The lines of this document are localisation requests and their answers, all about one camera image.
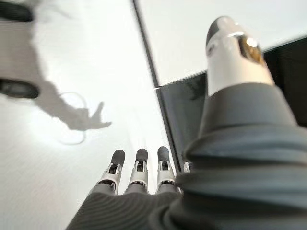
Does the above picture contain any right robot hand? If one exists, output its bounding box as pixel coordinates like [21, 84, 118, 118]
[66, 16, 307, 230]

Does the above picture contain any white cabinet door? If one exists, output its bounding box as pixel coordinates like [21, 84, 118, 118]
[134, 0, 307, 87]

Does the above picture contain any black robot left foot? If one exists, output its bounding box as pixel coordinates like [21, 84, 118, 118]
[0, 0, 34, 23]

